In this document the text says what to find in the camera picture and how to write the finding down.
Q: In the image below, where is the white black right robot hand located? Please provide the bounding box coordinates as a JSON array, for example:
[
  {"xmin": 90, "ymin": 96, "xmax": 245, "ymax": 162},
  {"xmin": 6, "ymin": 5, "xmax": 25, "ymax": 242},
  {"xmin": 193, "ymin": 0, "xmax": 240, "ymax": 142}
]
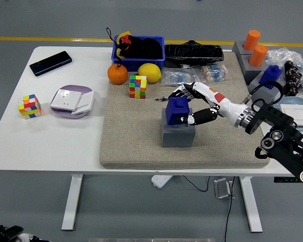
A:
[{"xmin": 167, "ymin": 81, "xmax": 248, "ymax": 127}]

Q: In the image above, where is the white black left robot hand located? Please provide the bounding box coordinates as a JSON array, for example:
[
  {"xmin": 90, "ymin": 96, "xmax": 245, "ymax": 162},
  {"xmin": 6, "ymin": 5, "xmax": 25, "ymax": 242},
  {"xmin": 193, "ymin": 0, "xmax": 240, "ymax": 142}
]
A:
[{"xmin": 0, "ymin": 224, "xmax": 51, "ymax": 242}]

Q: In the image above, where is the blue square seal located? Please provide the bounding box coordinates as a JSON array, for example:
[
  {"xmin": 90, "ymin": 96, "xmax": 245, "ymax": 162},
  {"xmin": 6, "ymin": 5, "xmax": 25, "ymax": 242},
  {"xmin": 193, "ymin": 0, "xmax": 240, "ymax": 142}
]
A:
[
  {"xmin": 165, "ymin": 97, "xmax": 191, "ymax": 126},
  {"xmin": 258, "ymin": 65, "xmax": 283, "ymax": 89}
]

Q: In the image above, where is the grey seal holder block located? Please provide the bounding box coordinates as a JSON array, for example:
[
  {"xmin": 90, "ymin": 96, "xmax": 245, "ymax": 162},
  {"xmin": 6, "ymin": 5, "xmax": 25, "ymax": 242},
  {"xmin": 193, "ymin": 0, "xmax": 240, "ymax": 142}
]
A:
[
  {"xmin": 232, "ymin": 40, "xmax": 255, "ymax": 60},
  {"xmin": 161, "ymin": 107, "xmax": 195, "ymax": 148},
  {"xmin": 247, "ymin": 72, "xmax": 285, "ymax": 108},
  {"xmin": 239, "ymin": 54, "xmax": 268, "ymax": 86}
]

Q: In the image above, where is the orange cylinder seal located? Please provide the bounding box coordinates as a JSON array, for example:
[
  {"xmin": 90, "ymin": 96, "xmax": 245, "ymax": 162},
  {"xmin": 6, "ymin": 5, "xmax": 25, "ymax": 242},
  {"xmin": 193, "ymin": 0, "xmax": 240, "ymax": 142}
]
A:
[
  {"xmin": 248, "ymin": 45, "xmax": 269, "ymax": 68},
  {"xmin": 242, "ymin": 29, "xmax": 261, "ymax": 51}
]

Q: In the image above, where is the clear bag of resistors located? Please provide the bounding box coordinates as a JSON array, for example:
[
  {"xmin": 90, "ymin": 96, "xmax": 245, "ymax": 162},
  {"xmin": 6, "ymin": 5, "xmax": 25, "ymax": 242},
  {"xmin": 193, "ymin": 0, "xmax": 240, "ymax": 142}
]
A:
[
  {"xmin": 199, "ymin": 63, "xmax": 229, "ymax": 83},
  {"xmin": 160, "ymin": 68, "xmax": 201, "ymax": 89}
]

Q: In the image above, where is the black wrapped keyboard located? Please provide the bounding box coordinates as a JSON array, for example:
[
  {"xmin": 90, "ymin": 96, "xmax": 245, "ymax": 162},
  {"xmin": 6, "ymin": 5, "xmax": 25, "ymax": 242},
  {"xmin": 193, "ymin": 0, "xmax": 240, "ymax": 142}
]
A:
[{"xmin": 164, "ymin": 44, "xmax": 225, "ymax": 68}]

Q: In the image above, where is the black stand base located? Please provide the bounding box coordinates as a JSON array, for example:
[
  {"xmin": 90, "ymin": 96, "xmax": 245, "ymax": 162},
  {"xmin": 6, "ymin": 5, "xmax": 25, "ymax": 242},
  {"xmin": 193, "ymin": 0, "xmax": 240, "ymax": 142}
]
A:
[{"xmin": 183, "ymin": 39, "xmax": 205, "ymax": 46}]

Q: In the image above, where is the light blue plate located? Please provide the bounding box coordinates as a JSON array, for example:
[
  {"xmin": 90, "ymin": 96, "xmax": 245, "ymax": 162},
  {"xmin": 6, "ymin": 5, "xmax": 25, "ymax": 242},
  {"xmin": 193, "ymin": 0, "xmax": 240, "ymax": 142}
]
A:
[{"xmin": 277, "ymin": 96, "xmax": 303, "ymax": 132}]

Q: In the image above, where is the dark brown knobs cluster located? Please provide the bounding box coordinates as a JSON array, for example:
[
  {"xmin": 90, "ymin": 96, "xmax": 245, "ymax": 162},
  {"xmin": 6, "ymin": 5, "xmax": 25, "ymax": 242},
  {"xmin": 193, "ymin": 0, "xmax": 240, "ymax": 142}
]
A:
[{"xmin": 284, "ymin": 60, "xmax": 303, "ymax": 96}]

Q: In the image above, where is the white table leg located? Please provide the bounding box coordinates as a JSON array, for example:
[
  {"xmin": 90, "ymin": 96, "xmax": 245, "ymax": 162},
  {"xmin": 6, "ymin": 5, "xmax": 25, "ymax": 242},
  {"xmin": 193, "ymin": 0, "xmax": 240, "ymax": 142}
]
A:
[
  {"xmin": 238, "ymin": 175, "xmax": 263, "ymax": 233},
  {"xmin": 61, "ymin": 173, "xmax": 84, "ymax": 231}
]

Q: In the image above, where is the crumpled clear plastic bag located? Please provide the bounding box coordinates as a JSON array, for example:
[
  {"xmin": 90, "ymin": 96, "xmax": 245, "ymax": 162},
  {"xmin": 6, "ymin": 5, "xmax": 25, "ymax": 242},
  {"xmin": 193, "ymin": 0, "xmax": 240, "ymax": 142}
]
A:
[{"xmin": 265, "ymin": 46, "xmax": 303, "ymax": 101}]

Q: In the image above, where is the yellow lemon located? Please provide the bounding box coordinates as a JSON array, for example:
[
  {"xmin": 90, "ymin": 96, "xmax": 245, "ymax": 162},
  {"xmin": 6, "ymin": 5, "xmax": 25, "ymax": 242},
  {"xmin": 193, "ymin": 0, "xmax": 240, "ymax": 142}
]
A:
[{"xmin": 137, "ymin": 63, "xmax": 163, "ymax": 84}]

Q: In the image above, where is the colourful puzzle cube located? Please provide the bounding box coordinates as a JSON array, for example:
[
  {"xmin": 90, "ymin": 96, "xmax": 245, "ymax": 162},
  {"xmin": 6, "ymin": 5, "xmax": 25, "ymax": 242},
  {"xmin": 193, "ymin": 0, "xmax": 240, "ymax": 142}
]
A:
[
  {"xmin": 17, "ymin": 94, "xmax": 42, "ymax": 120},
  {"xmin": 128, "ymin": 75, "xmax": 148, "ymax": 99}
]

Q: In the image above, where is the blue plastic bin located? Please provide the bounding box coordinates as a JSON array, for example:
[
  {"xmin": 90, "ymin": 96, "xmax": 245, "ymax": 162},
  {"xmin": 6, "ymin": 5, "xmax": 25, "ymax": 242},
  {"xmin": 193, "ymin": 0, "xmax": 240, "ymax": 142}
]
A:
[{"xmin": 111, "ymin": 35, "xmax": 166, "ymax": 74}]

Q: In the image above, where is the grey-brown fabric mat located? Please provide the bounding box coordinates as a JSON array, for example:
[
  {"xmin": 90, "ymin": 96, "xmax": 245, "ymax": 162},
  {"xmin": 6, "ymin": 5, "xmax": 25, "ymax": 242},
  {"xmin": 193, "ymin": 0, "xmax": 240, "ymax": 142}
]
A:
[{"xmin": 99, "ymin": 51, "xmax": 271, "ymax": 170}]

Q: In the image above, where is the black table control panel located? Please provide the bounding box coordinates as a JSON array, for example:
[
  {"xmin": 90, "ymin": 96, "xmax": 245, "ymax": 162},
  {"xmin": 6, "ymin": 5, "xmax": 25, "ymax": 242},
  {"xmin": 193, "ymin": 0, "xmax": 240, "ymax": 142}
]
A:
[{"xmin": 273, "ymin": 176, "xmax": 300, "ymax": 183}]

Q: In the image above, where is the white power strip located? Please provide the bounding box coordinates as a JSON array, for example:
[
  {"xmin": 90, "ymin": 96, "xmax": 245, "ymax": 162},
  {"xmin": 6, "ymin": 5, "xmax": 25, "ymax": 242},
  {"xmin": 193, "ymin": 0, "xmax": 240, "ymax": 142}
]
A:
[{"xmin": 151, "ymin": 174, "xmax": 173, "ymax": 189}]

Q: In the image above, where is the orange fruit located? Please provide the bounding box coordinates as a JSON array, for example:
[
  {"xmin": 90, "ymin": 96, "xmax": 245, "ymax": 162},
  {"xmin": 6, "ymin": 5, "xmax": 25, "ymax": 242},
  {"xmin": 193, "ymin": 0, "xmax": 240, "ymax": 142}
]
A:
[{"xmin": 107, "ymin": 64, "xmax": 129, "ymax": 85}]

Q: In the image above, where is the yellow red toy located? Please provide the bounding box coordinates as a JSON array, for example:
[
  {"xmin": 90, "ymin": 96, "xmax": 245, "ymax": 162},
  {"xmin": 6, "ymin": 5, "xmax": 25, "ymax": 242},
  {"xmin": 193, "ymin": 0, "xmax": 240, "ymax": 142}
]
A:
[{"xmin": 115, "ymin": 30, "xmax": 132, "ymax": 58}]

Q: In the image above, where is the purple plate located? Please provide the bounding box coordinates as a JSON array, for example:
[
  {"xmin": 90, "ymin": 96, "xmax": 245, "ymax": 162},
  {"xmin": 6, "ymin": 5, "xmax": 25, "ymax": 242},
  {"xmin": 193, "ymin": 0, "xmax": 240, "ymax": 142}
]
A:
[{"xmin": 49, "ymin": 84, "xmax": 94, "ymax": 119}]

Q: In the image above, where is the black smartphone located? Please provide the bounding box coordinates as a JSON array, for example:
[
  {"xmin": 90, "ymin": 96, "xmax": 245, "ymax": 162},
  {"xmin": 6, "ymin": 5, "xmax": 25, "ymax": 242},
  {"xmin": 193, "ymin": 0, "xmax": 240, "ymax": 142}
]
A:
[{"xmin": 29, "ymin": 50, "xmax": 73, "ymax": 77}]

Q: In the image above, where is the white wall switch panel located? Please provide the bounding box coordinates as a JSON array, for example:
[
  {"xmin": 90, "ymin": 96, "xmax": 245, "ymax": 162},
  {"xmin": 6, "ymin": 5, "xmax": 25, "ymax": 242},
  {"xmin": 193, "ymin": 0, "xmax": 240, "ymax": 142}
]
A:
[
  {"xmin": 279, "ymin": 103, "xmax": 303, "ymax": 128},
  {"xmin": 70, "ymin": 90, "xmax": 95, "ymax": 116}
]

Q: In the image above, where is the silver metal bracket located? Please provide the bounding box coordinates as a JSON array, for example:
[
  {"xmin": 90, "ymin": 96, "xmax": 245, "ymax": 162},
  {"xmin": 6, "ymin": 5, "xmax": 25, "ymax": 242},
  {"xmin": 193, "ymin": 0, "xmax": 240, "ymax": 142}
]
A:
[{"xmin": 214, "ymin": 177, "xmax": 236, "ymax": 200}]

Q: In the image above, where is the black floor cable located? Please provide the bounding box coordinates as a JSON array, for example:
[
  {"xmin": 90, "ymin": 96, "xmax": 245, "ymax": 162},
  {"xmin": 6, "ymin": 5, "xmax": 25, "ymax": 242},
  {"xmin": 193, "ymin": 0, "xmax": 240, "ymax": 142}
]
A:
[
  {"xmin": 223, "ymin": 175, "xmax": 236, "ymax": 242},
  {"xmin": 181, "ymin": 175, "xmax": 211, "ymax": 193}
]

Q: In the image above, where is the black drawstring pouch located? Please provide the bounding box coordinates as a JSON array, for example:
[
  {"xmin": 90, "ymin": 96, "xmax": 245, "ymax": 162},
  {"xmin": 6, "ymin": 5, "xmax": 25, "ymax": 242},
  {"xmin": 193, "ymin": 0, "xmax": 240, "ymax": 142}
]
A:
[{"xmin": 106, "ymin": 27, "xmax": 164, "ymax": 68}]

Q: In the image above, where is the white wall socket panel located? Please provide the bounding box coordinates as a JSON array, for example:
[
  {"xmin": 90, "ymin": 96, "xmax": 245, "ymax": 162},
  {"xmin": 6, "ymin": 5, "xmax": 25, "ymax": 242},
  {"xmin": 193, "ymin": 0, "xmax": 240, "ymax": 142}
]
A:
[{"xmin": 50, "ymin": 88, "xmax": 84, "ymax": 111}]

